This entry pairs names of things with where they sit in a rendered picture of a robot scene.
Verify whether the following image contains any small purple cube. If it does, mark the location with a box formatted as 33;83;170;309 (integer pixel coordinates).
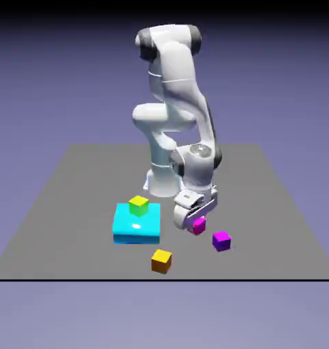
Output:
212;230;232;252

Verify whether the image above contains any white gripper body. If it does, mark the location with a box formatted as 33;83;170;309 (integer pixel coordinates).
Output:
172;194;219;230

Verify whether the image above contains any large cyan box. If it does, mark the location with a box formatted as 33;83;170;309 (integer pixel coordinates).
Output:
112;202;161;245

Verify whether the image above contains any small yellow-green cube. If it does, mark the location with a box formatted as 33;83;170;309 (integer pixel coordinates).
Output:
128;195;150;217

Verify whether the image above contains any small orange cube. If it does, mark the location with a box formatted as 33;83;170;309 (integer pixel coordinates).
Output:
151;248;172;274

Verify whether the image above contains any small magenta cube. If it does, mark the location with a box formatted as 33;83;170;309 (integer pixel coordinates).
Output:
191;217;207;236

